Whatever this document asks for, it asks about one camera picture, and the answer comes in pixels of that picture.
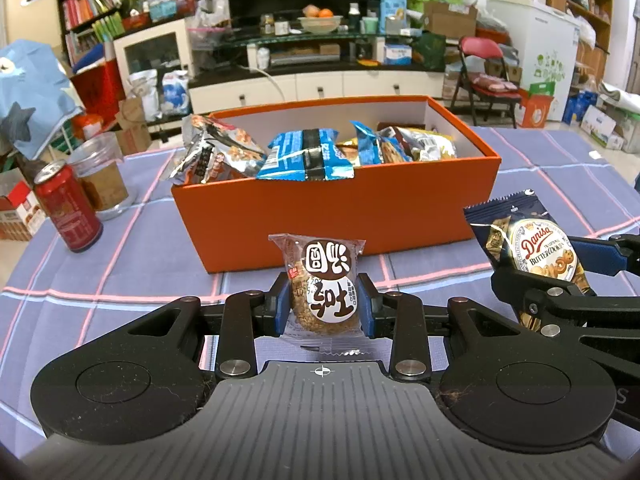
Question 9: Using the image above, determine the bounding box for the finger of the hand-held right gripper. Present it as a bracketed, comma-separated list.
[565, 232, 640, 278]
[490, 265, 640, 372]

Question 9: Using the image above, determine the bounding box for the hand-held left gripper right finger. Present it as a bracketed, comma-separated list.
[356, 272, 528, 383]

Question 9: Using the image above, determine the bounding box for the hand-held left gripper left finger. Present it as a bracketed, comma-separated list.
[125, 272, 293, 382]

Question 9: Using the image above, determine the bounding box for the clear sesame cake packet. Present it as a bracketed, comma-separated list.
[267, 232, 368, 356]

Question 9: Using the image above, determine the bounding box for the navy butter cookie packet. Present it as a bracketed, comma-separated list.
[462, 190, 598, 333]

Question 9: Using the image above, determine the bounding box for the orange rectangular box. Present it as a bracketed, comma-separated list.
[170, 95, 502, 275]

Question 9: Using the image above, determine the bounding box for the blue black snack packet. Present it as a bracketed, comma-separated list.
[256, 129, 356, 182]

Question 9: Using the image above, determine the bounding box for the blue cookie packet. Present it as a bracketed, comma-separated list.
[350, 120, 416, 167]

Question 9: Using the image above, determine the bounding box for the silver black snack packet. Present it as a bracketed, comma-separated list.
[167, 114, 268, 186]

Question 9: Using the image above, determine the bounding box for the yellow snack packet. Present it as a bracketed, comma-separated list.
[395, 126, 458, 162]

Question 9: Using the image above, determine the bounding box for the blue checked blanket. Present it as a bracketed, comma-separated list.
[0, 125, 640, 461]

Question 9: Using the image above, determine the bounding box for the orange white floor box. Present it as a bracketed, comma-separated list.
[515, 82, 556, 128]

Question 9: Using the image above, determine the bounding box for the red patterned cushion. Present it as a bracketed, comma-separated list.
[472, 72, 521, 93]

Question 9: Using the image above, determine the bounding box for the clear plastic jar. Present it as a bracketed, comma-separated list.
[67, 132, 137, 221]

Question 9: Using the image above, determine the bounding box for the white chest freezer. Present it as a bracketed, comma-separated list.
[485, 0, 583, 121]

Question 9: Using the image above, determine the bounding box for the white low television stand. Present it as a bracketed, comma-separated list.
[187, 30, 451, 116]

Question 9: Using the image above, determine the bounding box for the open cardboard floor box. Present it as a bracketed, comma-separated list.
[115, 95, 153, 156]

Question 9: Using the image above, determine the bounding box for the red drink can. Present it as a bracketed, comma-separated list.
[32, 160, 104, 253]

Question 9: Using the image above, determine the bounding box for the red folding chair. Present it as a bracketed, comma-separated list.
[447, 35, 523, 128]

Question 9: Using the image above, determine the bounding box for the blue white sack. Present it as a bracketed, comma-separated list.
[161, 71, 192, 116]

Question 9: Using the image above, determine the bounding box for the white bag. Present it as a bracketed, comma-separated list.
[129, 69, 163, 121]

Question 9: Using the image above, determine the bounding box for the flat blue white box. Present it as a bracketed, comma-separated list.
[382, 42, 413, 66]

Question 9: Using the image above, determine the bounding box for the dark green bag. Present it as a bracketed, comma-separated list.
[410, 32, 447, 72]

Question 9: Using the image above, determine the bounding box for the red white carton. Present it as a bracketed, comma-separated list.
[0, 167, 46, 242]

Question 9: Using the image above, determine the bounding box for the brown cardboard box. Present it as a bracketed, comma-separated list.
[422, 0, 478, 38]

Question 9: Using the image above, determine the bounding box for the white cabinet with glass door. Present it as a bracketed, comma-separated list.
[112, 20, 196, 91]

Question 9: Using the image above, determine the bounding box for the fruit bowl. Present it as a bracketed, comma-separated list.
[297, 15, 343, 35]

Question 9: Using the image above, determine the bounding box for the red gift bag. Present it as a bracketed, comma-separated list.
[70, 57, 126, 121]

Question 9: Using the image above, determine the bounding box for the upright blue white pack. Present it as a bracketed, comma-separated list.
[379, 0, 408, 28]

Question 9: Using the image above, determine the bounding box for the blue shark print cloth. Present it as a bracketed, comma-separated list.
[0, 40, 86, 161]

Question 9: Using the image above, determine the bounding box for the black shelf with books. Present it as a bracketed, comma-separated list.
[55, 0, 131, 68]

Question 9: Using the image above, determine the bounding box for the standing air conditioner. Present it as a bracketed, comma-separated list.
[5, 0, 63, 51]

